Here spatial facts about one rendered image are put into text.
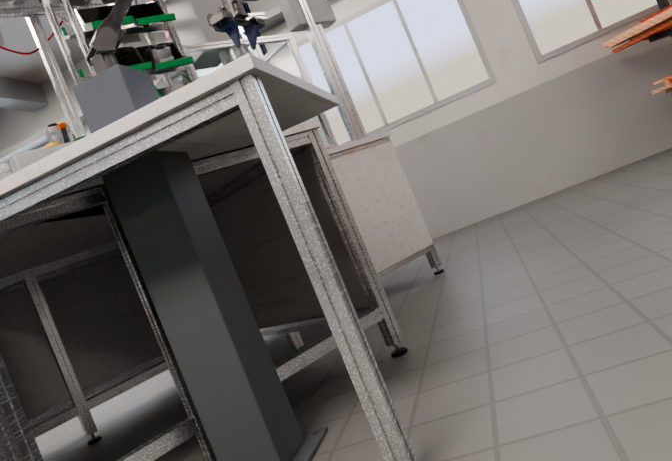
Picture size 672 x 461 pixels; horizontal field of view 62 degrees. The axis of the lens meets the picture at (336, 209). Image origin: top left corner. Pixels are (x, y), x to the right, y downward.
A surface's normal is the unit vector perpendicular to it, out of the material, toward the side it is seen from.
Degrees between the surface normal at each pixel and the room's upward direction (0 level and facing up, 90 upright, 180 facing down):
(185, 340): 90
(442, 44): 90
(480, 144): 90
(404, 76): 90
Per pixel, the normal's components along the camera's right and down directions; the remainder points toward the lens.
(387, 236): 0.58, -0.25
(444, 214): -0.23, 0.08
